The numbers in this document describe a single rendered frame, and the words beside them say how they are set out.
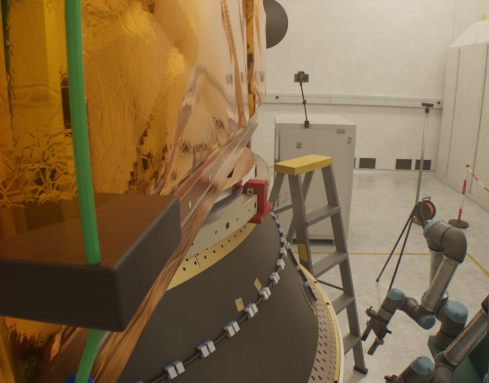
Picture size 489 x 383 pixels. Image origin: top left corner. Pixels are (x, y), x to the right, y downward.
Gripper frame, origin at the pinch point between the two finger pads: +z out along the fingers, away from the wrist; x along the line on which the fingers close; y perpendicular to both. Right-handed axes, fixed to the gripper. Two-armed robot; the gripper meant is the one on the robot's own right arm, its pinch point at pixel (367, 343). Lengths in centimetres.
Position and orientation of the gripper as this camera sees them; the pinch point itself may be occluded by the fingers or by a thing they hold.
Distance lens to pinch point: 204.9
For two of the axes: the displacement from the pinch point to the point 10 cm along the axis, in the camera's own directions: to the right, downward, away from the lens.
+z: -4.0, 9.0, 1.5
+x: 0.2, -1.6, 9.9
